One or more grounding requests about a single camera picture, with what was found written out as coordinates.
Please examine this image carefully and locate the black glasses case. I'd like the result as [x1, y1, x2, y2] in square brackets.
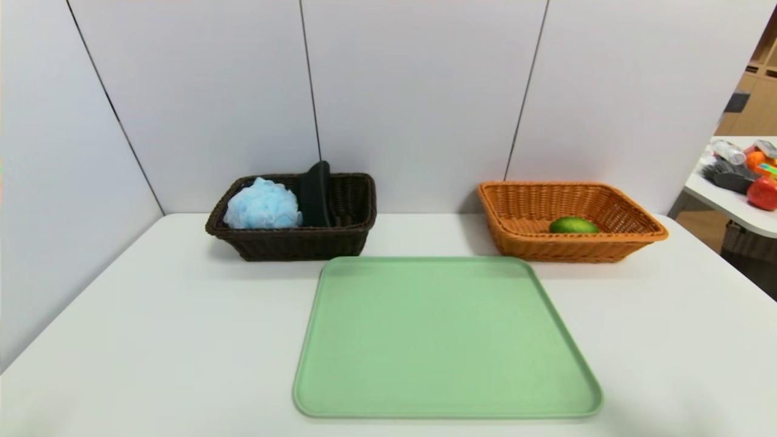
[299, 160, 332, 228]

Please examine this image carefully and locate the blue mesh bath loofah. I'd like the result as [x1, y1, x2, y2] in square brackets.
[223, 177, 304, 230]

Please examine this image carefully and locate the green lime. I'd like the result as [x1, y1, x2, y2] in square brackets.
[549, 216, 600, 234]

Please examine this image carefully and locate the dark brown wicker basket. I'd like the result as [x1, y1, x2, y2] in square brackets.
[205, 173, 378, 262]

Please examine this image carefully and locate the orange wicker basket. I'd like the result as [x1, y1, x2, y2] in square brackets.
[477, 181, 668, 263]

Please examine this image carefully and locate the dark woven storage basket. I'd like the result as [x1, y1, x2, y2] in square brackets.
[721, 220, 777, 263]

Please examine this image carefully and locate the light green plastic tray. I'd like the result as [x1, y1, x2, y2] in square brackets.
[292, 256, 604, 419]

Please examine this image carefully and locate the black bristle brush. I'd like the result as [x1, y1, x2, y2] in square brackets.
[701, 159, 756, 195]

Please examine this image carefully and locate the silver can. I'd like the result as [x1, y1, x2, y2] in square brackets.
[713, 140, 746, 166]

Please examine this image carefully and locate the red round fruit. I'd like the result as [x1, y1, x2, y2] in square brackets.
[746, 177, 777, 212]

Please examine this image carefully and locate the wooden shelf cabinet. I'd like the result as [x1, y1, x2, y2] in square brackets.
[715, 6, 777, 137]

